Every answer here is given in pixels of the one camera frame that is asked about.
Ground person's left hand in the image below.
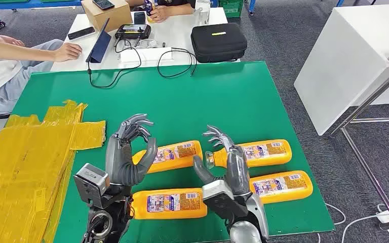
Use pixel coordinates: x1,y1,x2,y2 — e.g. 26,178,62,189
149,6,172,23
0,35,25,47

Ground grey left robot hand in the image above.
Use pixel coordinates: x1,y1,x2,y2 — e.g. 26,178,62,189
104,113,159,187

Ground person's right hand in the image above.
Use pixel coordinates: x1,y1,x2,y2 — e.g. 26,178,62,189
53,43,83,63

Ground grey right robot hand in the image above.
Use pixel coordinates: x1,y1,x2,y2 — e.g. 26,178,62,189
193,125,251,197

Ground orange detergent bottle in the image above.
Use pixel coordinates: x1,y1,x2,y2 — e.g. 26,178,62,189
249,170,314,205
132,140,204,174
205,139,292,170
131,187,208,220

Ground person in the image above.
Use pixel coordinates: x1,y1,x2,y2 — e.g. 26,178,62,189
126,0,197,23
0,35,83,118

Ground white table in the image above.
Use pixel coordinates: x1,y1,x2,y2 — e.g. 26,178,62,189
51,7,242,72

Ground clear safety glasses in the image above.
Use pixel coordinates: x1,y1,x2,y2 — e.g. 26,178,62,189
135,38,160,49

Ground dark blue tablet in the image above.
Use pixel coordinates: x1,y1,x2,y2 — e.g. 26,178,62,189
86,17,112,64

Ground black handheld controller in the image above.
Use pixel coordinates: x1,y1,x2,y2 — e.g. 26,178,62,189
114,24,152,40

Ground clear plastic jug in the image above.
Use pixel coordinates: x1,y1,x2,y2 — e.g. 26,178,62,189
194,0,212,26

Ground flat white box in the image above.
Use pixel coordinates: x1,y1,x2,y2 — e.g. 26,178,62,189
119,47,174,65

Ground brown cardboard box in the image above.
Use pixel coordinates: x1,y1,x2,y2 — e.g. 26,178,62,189
81,0,133,32

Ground black zip case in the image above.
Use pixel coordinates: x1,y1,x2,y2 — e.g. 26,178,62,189
190,22,248,63

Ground green plastic crate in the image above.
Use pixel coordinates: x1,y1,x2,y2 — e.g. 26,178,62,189
218,0,245,18

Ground white cabinet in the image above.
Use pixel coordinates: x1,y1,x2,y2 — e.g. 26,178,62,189
293,4,389,137

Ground black cable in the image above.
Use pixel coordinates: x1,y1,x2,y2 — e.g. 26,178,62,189
87,38,142,89
157,47,198,79

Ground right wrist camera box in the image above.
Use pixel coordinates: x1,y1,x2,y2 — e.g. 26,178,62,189
202,179,249,220

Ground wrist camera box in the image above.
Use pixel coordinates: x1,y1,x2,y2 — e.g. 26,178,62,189
202,179,249,220
73,163,110,209

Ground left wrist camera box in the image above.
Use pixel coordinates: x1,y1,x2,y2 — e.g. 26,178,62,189
73,163,110,209

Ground blue metal frame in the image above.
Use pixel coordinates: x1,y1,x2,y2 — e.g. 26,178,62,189
0,0,83,27

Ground white floor cable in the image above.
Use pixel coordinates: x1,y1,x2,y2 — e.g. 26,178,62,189
341,204,389,243
325,202,347,226

